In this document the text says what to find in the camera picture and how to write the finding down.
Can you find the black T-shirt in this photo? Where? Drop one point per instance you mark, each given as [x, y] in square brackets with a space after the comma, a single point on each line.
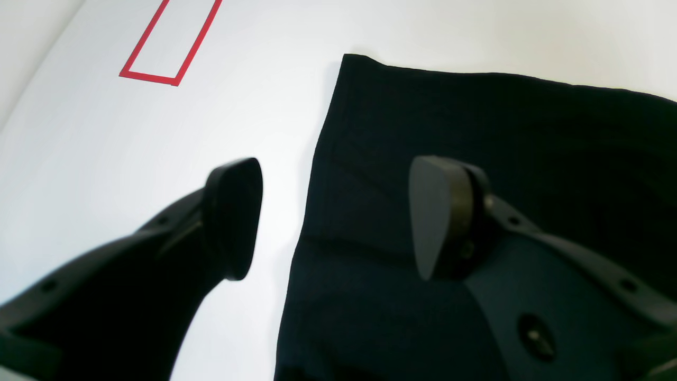
[592, 165]

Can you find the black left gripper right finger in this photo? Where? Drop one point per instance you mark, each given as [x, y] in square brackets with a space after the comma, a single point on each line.
[555, 309]

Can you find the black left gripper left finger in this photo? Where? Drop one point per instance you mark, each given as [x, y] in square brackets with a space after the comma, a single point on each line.
[121, 311]

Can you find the red tape rectangle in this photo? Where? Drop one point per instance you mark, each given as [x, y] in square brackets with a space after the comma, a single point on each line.
[170, 41]

